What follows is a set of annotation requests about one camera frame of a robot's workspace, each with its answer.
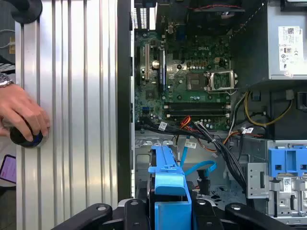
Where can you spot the open black PC case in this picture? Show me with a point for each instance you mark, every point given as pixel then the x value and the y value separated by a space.
pixel 124 95

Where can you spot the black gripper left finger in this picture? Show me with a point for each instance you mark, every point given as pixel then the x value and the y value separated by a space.
pixel 134 215

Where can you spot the black case fan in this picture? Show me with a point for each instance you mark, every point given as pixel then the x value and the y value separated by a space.
pixel 216 5

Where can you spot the metal socket cover frame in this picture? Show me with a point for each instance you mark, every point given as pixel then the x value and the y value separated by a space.
pixel 232 80

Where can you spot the blue board connector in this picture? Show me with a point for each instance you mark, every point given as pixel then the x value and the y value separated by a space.
pixel 146 109

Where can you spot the person's bare hand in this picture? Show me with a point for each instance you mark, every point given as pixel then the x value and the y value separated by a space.
pixel 21 107

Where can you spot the blue plastic drive carrier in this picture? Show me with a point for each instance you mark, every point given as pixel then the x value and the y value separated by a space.
pixel 287 160

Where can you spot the silver coin battery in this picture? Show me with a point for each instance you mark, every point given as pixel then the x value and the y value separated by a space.
pixel 155 64

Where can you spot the silver wristwatch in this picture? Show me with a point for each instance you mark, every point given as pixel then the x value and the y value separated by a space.
pixel 4 80

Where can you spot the green motherboard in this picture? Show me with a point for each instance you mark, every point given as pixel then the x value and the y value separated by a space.
pixel 177 98

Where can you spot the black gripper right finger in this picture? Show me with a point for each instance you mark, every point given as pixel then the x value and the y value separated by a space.
pixel 206 215

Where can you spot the white expansion slot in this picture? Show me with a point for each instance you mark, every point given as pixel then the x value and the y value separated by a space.
pixel 147 62

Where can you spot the hard disk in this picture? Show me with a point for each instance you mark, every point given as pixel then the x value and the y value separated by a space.
pixel 170 172

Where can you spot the phone with purple screen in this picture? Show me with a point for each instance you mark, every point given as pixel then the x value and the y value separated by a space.
pixel 7 170

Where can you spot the dark square CPU socket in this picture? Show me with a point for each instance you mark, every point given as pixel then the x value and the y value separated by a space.
pixel 193 81

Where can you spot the silver perforated drive cage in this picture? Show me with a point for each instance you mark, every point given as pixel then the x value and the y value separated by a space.
pixel 256 179

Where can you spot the long black expansion slot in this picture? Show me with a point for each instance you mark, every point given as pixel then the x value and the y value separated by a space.
pixel 138 67

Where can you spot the black rounded table clamp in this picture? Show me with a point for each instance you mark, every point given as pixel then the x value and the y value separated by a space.
pixel 27 10

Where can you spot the black RAM slot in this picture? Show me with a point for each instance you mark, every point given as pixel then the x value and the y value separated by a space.
pixel 196 117
pixel 196 104
pixel 196 113
pixel 196 108

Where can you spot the blue black expansion slot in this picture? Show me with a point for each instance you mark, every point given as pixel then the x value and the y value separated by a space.
pixel 162 69

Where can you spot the silver disk bay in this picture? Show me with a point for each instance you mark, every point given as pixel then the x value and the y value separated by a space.
pixel 141 165

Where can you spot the silver power supply unit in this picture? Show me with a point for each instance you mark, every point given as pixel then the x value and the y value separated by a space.
pixel 273 48

